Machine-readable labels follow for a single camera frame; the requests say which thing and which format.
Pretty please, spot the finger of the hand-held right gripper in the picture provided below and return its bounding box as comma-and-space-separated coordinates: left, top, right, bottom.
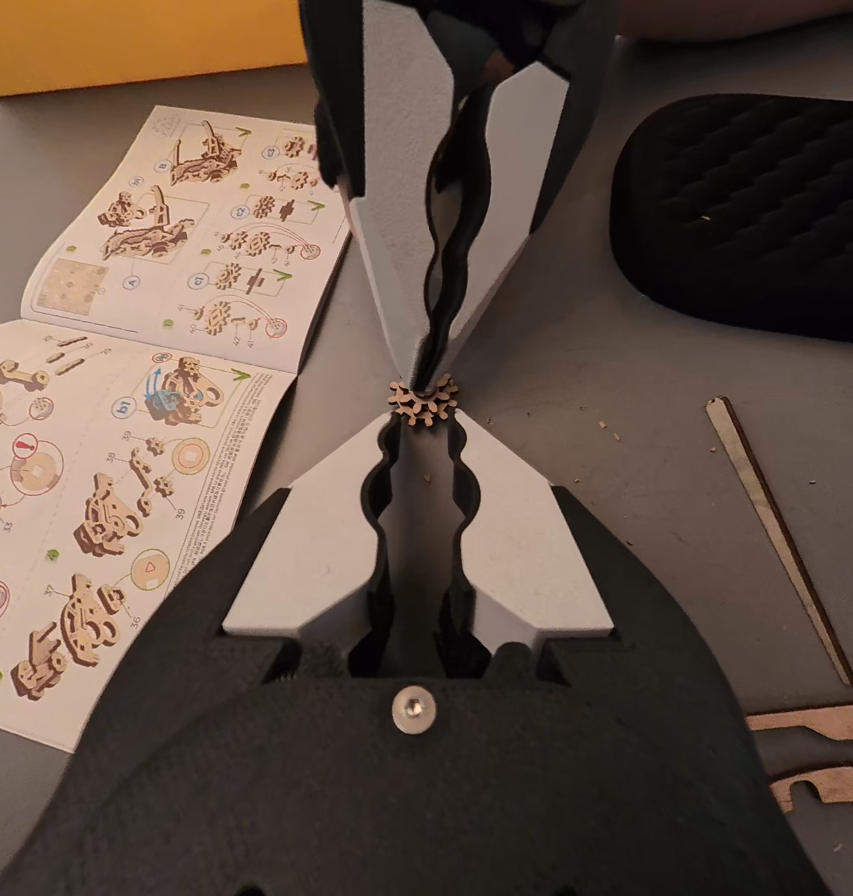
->
416, 62, 571, 389
348, 0, 459, 385

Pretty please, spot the thin wooden strip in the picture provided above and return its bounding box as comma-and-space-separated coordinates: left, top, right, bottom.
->
705, 397, 853, 687

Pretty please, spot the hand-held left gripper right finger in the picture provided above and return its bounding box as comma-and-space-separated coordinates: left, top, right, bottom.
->
453, 408, 616, 641

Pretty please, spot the laser-cut wooden parts sheet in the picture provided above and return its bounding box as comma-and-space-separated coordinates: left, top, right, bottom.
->
745, 693, 853, 814

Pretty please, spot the wooden gear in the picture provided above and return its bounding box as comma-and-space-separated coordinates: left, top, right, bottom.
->
388, 373, 460, 429

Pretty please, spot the person's right forearm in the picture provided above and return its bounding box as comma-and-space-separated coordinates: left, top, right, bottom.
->
617, 0, 853, 43

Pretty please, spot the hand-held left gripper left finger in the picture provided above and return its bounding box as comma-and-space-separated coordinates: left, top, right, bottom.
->
220, 412, 399, 639

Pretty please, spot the illustrated instruction booklet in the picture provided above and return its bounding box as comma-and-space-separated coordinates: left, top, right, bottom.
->
0, 105, 354, 753

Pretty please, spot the yellow plastic bin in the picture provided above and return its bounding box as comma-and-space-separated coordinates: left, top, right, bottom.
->
0, 0, 310, 99

